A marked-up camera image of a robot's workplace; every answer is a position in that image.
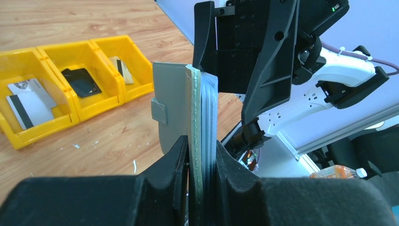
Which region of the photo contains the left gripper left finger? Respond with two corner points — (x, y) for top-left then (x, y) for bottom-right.
(0, 136), (188, 226)

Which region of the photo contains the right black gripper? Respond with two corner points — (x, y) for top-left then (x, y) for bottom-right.
(192, 0), (300, 125)

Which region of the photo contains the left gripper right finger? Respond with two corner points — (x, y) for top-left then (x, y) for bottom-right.
(215, 143), (396, 226)

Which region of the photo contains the green card holder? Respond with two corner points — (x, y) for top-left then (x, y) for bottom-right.
(151, 62), (218, 226)

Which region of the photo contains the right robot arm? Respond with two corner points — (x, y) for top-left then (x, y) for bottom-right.
(193, 0), (389, 155)

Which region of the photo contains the gold card in bin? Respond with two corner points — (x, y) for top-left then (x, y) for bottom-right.
(109, 56), (134, 84)

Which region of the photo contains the black card in bin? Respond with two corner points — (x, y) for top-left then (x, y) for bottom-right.
(61, 68), (102, 98)

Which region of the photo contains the white striped card in bin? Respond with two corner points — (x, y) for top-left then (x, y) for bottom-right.
(6, 92), (54, 130)

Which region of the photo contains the silver card in bin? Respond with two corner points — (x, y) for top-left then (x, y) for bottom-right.
(8, 79), (57, 108)

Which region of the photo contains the orange drink bottle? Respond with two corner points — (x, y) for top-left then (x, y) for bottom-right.
(309, 165), (367, 179)

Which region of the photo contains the black office chair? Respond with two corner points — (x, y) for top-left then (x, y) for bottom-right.
(327, 125), (399, 206)

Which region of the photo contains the yellow three-compartment bin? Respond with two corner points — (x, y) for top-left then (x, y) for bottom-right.
(0, 35), (154, 149)

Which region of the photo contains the aluminium frame rail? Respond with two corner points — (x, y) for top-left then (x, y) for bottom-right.
(277, 103), (399, 173)

